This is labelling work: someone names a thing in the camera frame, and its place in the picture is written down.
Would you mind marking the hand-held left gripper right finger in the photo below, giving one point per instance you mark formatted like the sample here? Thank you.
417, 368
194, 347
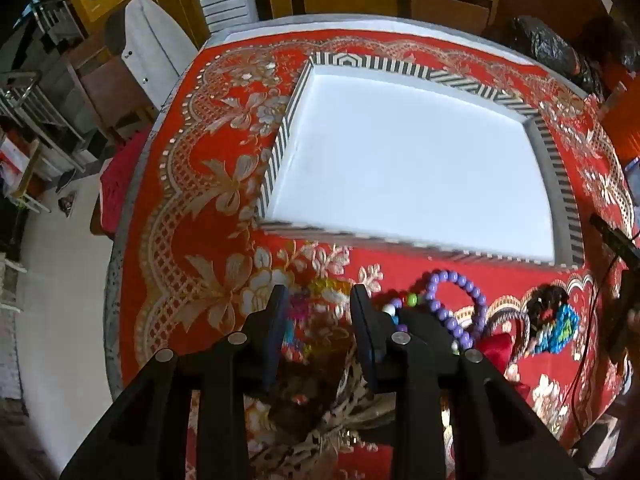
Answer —
366, 342

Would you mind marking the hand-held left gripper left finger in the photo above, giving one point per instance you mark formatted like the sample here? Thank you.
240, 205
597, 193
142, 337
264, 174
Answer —
277, 332

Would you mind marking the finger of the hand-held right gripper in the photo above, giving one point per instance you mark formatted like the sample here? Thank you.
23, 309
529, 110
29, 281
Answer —
612, 235

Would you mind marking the white tray with striped rim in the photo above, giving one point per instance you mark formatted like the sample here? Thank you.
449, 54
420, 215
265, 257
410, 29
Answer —
400, 160

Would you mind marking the blue beaded ornament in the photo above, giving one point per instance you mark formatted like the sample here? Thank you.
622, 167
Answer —
562, 331

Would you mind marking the red bow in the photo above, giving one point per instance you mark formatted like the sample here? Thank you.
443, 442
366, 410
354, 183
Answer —
500, 353

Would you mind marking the black plastic bag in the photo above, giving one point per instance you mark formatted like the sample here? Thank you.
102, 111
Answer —
607, 40
547, 47

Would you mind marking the red floral tablecloth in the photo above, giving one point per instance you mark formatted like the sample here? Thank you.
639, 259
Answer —
200, 135

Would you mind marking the red stool cushion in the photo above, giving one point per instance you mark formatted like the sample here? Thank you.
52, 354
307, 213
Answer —
120, 180

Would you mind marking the white ironing board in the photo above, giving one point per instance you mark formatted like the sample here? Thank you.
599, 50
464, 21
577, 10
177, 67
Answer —
150, 45

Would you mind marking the metal rack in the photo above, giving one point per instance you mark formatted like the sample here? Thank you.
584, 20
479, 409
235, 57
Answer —
35, 115

